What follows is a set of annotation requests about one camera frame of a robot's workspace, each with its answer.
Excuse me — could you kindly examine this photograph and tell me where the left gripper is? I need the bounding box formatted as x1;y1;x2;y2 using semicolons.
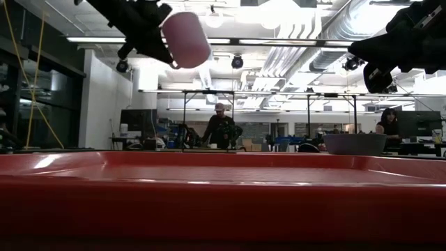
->
85;0;174;64

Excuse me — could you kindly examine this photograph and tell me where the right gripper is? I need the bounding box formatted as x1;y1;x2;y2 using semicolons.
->
348;0;446;93

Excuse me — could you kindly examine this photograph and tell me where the pink plastic mug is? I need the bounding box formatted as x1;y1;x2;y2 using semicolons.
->
161;11;212;70

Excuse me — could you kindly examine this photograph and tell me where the blue plastic bowl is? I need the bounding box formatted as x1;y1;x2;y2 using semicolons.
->
323;133;388;157

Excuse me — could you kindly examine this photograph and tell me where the red plastic tray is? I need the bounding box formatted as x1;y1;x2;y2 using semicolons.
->
0;150;446;245

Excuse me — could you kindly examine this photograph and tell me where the seated person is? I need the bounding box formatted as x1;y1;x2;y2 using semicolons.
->
375;107;401;147

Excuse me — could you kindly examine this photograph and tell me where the black computer monitor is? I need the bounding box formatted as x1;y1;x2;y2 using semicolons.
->
397;110;443;139
120;109;158;133

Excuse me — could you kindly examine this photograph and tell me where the overhead light strip bar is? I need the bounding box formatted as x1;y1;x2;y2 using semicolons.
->
66;36;355;49

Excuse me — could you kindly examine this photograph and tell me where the person with cap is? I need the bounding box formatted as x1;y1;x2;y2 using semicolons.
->
201;102;236;150

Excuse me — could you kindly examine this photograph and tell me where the cardboard boxes stack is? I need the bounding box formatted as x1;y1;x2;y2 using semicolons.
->
243;138;263;152

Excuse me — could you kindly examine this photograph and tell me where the black background rig frame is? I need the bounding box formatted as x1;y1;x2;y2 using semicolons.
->
182;89;235;151
306;93;358;140

